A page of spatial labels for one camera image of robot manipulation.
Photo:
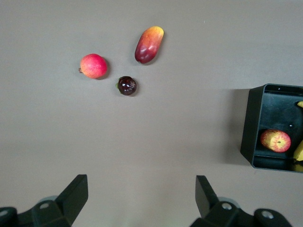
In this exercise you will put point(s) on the red pomegranate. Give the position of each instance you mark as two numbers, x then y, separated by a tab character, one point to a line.
93	66

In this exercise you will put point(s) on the black plastic box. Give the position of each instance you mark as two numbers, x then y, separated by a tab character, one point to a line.
251	127

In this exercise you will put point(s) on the brown table mat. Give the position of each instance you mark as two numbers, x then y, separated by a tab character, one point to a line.
142	132

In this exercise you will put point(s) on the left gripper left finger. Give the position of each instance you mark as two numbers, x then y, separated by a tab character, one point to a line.
73	201

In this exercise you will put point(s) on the red yellow mango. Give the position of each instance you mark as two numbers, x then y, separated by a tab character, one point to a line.
149	45

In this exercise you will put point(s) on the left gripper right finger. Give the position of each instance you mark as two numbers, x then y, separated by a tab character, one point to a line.
207	203

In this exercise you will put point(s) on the red yellow apple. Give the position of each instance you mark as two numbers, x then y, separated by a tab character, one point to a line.
275	140

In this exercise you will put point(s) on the yellow banana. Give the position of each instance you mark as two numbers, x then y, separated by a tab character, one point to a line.
300	151

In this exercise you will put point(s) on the dark purple mangosteen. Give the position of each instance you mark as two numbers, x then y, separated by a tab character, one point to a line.
127	85

